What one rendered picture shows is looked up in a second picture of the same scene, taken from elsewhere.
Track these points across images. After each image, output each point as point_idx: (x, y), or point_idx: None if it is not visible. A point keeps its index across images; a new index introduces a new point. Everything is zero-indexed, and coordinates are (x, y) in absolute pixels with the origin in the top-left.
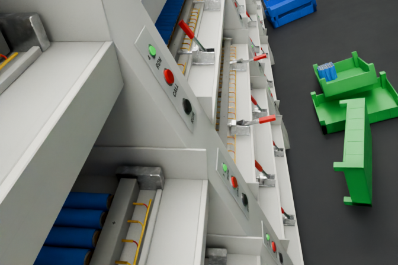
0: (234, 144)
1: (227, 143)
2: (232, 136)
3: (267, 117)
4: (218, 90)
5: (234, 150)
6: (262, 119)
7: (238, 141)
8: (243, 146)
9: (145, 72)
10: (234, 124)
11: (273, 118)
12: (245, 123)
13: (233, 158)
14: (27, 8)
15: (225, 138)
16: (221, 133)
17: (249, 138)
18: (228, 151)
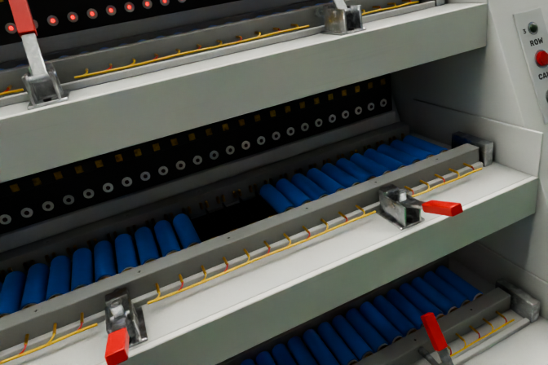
0: (55, 340)
1: (54, 323)
2: (103, 325)
3: (116, 341)
4: (19, 175)
5: (47, 352)
6: (114, 336)
7: (86, 344)
8: (64, 363)
9: None
10: (106, 298)
11: (105, 353)
12: (118, 318)
13: (17, 363)
14: None
15: (53, 308)
16: (72, 295)
17: (100, 359)
18: (32, 340)
